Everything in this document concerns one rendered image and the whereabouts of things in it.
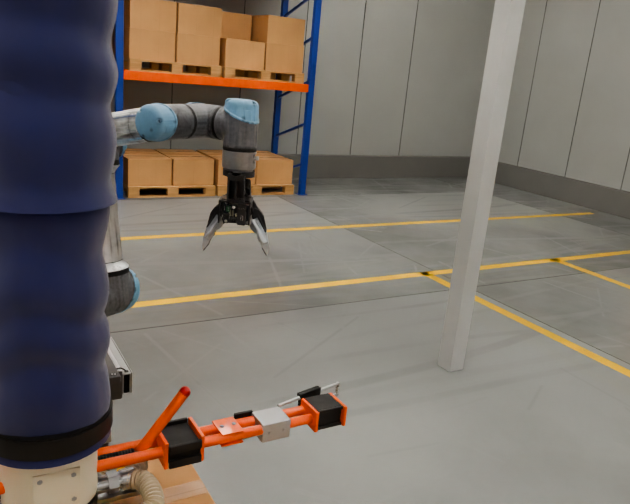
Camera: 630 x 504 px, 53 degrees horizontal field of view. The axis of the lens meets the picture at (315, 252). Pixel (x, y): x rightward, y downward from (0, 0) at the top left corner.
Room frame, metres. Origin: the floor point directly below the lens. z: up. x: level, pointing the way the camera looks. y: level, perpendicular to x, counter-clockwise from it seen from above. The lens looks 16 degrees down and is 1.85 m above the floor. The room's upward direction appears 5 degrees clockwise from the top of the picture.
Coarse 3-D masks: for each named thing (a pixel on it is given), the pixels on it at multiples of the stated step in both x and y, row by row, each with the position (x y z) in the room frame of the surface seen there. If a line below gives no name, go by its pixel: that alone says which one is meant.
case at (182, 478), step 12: (156, 468) 1.23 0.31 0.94; (168, 468) 1.24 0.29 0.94; (180, 468) 1.24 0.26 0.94; (192, 468) 1.24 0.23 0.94; (168, 480) 1.19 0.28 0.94; (180, 480) 1.20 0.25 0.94; (192, 480) 1.20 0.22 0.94; (168, 492) 1.15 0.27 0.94; (180, 492) 1.16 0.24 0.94; (192, 492) 1.16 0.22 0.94; (204, 492) 1.16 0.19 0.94
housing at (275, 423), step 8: (272, 408) 1.29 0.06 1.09; (256, 416) 1.25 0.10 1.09; (264, 416) 1.25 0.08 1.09; (272, 416) 1.26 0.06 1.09; (280, 416) 1.26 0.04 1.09; (256, 424) 1.24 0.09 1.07; (264, 424) 1.22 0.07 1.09; (272, 424) 1.23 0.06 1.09; (280, 424) 1.24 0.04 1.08; (288, 424) 1.25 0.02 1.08; (264, 432) 1.22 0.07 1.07; (272, 432) 1.23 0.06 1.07; (280, 432) 1.24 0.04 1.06; (288, 432) 1.25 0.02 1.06; (264, 440) 1.22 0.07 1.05; (272, 440) 1.23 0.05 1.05
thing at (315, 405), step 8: (304, 400) 1.33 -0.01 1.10; (312, 400) 1.33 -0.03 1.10; (320, 400) 1.33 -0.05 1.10; (328, 400) 1.34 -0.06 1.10; (336, 400) 1.34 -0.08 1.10; (304, 408) 1.32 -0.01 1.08; (312, 408) 1.29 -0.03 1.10; (320, 408) 1.30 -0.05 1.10; (328, 408) 1.30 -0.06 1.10; (336, 408) 1.31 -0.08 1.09; (344, 408) 1.31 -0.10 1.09; (320, 416) 1.29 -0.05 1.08; (328, 416) 1.30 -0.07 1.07; (336, 416) 1.32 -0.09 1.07; (344, 416) 1.31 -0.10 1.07; (312, 424) 1.28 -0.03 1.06; (320, 424) 1.29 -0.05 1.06; (328, 424) 1.30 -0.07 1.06; (336, 424) 1.31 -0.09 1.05; (344, 424) 1.31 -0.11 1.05
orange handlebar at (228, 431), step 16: (288, 416) 1.29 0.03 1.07; (304, 416) 1.28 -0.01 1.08; (208, 432) 1.19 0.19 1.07; (224, 432) 1.18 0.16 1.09; (240, 432) 1.19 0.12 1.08; (256, 432) 1.21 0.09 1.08; (112, 448) 1.09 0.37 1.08; (128, 448) 1.10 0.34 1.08; (160, 448) 1.10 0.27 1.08; (112, 464) 1.05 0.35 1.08; (128, 464) 1.06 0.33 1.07
